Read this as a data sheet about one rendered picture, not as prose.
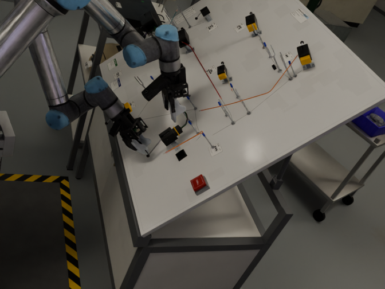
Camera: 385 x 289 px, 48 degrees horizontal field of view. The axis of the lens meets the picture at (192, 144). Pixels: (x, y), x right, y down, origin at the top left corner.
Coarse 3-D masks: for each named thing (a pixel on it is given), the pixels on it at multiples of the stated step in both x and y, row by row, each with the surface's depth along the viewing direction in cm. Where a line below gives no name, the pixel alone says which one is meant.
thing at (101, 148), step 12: (96, 108) 253; (96, 120) 250; (96, 132) 248; (96, 144) 246; (108, 144) 222; (96, 156) 244; (108, 156) 221; (96, 168) 241; (108, 168) 219; (96, 180) 239
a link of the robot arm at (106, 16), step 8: (96, 0) 131; (104, 0) 134; (88, 8) 132; (96, 8) 133; (104, 8) 135; (112, 8) 138; (96, 16) 135; (104, 16) 136; (112, 16) 138; (120, 16) 142; (104, 24) 139; (112, 24) 140; (120, 24) 142; (128, 24) 147; (112, 32) 143; (120, 32) 144; (128, 32) 144; (120, 40) 145
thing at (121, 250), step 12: (108, 180) 217; (108, 192) 215; (120, 192) 197; (108, 204) 214; (120, 204) 196; (108, 216) 212; (120, 216) 194; (108, 228) 210; (120, 228) 193; (108, 240) 209; (120, 240) 192; (120, 252) 190; (132, 252) 176; (120, 264) 189; (120, 276) 188
